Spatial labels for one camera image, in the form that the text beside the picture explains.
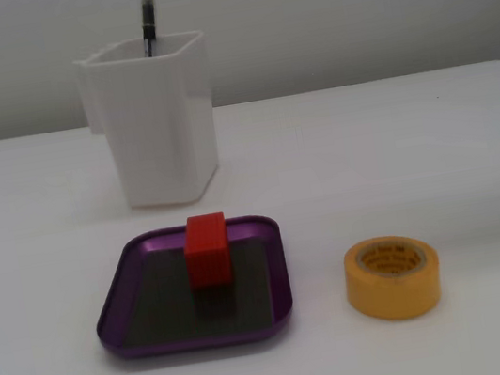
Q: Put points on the red cube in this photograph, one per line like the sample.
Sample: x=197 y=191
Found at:
x=207 y=251

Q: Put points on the white plastic pen holder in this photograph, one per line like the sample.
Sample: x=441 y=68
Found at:
x=155 y=131

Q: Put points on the purple metal tray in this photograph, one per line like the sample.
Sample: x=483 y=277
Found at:
x=163 y=301

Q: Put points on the yellow tape roll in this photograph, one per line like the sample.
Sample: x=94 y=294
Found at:
x=392 y=291

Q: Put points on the black pen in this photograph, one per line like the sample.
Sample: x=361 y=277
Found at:
x=148 y=18

